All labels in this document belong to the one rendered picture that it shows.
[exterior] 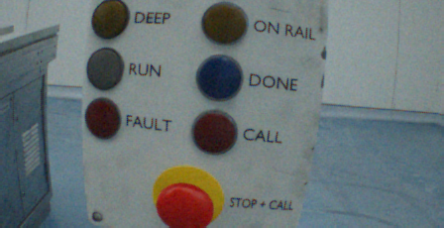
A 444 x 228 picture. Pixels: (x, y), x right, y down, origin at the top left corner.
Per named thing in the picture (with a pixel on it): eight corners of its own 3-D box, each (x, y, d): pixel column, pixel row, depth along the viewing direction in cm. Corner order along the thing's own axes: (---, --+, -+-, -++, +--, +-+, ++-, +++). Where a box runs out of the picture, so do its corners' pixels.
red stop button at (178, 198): (210, 240, 34) (215, 192, 33) (155, 231, 34) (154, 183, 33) (214, 215, 38) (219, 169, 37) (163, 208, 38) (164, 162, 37)
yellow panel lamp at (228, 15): (245, 47, 33) (248, 6, 32) (200, 43, 33) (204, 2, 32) (245, 45, 34) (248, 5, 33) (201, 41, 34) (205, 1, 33)
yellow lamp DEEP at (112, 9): (123, 38, 33) (128, -1, 32) (88, 38, 33) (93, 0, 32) (126, 37, 34) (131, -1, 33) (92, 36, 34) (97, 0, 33)
